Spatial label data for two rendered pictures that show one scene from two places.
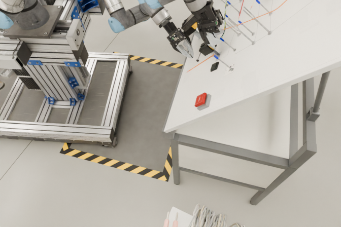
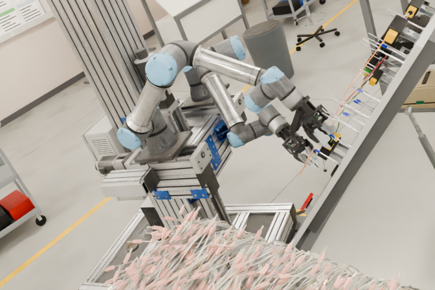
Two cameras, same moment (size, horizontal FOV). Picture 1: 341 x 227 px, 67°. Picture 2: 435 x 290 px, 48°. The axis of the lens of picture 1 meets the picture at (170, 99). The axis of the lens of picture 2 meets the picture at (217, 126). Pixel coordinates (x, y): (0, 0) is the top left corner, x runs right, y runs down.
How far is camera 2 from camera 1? 95 cm
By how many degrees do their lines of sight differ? 37
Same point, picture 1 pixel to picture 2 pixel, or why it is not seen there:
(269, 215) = not seen: outside the picture
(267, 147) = (426, 281)
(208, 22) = (308, 116)
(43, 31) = (168, 153)
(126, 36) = (299, 186)
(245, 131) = (398, 263)
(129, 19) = (247, 132)
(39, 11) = (167, 135)
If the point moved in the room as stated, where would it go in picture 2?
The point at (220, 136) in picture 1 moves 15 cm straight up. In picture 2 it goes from (361, 268) to (351, 237)
